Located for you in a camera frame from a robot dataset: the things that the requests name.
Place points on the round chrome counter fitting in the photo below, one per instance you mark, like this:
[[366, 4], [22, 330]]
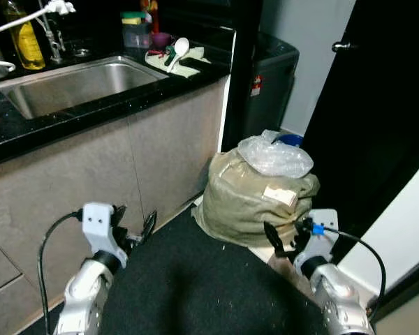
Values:
[[82, 51]]

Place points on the pale grey right wrist camera mount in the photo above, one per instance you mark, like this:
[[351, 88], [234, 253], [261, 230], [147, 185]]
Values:
[[325, 218]]

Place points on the black floor mat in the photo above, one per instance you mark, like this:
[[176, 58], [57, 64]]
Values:
[[195, 279]]

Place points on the red bottle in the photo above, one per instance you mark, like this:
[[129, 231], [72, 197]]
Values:
[[151, 14]]

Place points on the white filter tap spout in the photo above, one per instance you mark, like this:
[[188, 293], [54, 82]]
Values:
[[59, 7]]

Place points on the pale grey wrist camera mount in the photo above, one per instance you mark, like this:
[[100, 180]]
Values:
[[325, 218], [98, 223]]

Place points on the black door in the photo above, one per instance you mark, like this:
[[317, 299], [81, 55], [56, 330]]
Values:
[[377, 105]]

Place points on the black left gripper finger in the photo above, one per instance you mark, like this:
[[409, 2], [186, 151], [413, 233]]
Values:
[[150, 227], [120, 215]]

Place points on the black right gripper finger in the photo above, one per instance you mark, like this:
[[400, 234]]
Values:
[[302, 226], [275, 239]]

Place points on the yellow oil bottle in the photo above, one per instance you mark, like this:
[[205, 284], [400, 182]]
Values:
[[28, 45]]

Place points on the pale grey left wrist camera mount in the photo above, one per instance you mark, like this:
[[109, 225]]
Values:
[[98, 223]]

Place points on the purple cup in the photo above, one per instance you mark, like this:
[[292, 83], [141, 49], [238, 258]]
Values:
[[160, 40]]

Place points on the stainless steel sink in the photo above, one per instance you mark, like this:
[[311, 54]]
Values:
[[77, 87]]

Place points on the clear plastic bag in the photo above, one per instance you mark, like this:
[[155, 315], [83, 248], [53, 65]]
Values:
[[272, 157]]

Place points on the beige sack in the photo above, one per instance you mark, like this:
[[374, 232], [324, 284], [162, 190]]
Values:
[[237, 202]]

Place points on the chrome faucet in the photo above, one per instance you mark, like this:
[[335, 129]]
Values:
[[54, 42]]

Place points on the blue bucket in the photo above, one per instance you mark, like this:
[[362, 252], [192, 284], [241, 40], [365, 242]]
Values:
[[292, 139]]

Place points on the white rice spoon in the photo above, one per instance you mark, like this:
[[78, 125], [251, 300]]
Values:
[[181, 46]]

